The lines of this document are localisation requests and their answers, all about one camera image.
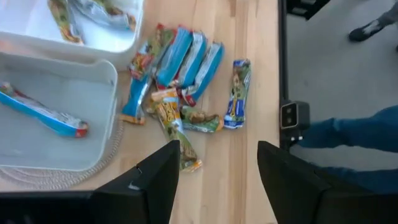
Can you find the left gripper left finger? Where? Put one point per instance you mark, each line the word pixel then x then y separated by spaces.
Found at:
pixel 155 186

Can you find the pale grey plastic bin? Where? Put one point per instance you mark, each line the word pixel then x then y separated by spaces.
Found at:
pixel 62 102

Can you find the blue green granola bar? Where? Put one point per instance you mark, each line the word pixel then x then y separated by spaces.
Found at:
pixel 237 93

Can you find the black aluminium table frame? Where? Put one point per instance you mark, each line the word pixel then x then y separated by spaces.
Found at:
pixel 282 62

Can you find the person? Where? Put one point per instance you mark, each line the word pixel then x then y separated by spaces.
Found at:
pixel 365 31
pixel 357 130

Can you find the table-level camera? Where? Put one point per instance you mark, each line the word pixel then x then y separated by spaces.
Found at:
pixel 293 115

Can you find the white plastic bin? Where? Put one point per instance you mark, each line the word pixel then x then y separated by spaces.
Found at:
pixel 31 28

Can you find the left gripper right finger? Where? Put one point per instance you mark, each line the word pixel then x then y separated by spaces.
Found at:
pixel 289 186

